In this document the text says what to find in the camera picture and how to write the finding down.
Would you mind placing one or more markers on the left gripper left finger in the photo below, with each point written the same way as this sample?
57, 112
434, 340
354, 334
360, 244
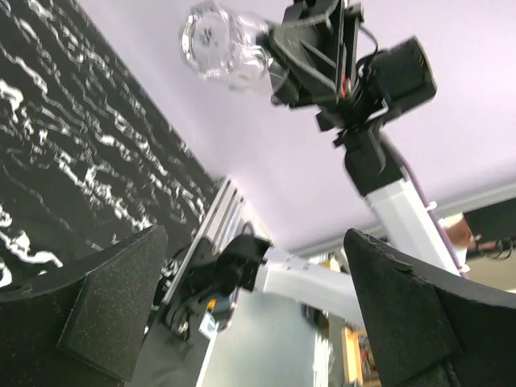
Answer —
83, 324

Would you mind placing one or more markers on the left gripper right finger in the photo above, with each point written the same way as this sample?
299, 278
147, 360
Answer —
426, 326

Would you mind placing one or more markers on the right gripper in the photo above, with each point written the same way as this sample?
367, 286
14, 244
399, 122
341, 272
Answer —
315, 46

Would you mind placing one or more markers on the clear glass cup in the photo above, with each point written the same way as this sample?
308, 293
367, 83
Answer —
226, 46

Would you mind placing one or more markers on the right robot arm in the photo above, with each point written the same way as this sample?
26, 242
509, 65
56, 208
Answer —
403, 80

